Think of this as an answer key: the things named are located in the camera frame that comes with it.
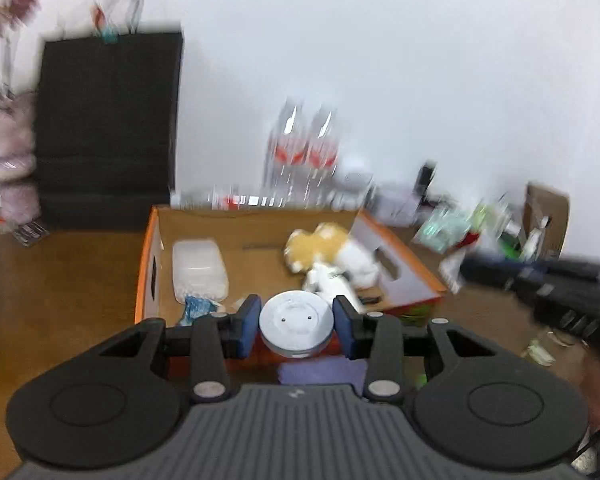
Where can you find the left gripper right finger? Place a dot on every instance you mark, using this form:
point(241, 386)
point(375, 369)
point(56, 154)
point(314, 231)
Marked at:
point(376, 338)

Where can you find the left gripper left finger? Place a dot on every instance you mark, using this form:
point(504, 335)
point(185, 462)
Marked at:
point(216, 338)

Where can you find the blue white round pouch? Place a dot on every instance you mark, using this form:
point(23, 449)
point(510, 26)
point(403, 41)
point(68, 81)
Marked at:
point(198, 307)

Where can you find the white round disc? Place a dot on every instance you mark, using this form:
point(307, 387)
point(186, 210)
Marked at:
point(296, 324)

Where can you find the purple towel cloth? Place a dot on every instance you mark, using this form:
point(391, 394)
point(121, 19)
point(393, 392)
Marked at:
point(328, 370)

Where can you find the white plastic case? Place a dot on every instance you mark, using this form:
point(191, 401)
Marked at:
point(198, 270)

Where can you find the red cardboard box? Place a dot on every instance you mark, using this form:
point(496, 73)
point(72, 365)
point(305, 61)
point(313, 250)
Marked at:
point(251, 243)

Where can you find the green blue toothbrush pack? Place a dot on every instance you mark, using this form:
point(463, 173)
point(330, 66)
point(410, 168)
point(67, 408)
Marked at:
point(509, 240)

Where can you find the brown cardboard piece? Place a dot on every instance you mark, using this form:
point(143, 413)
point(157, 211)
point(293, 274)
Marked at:
point(547, 209)

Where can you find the yellow white plush toy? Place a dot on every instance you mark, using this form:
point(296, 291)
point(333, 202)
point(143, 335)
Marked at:
point(332, 245)

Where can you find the teal crumpled plastic wrap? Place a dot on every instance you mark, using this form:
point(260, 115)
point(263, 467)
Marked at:
point(445, 228)

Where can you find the white tin box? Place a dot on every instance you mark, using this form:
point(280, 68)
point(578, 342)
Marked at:
point(394, 206)

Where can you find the right water bottle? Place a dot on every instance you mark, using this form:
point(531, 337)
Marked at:
point(322, 154)

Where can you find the water bottle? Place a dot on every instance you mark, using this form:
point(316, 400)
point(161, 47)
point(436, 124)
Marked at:
point(286, 152)
point(322, 154)

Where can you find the white round robot toy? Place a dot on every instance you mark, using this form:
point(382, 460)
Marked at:
point(353, 179)

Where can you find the left water bottle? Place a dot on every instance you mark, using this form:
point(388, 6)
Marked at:
point(286, 152)

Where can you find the black small bottle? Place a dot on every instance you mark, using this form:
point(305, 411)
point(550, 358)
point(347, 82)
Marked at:
point(423, 181)

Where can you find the black paper bag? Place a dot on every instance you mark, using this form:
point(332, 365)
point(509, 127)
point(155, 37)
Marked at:
point(105, 124)

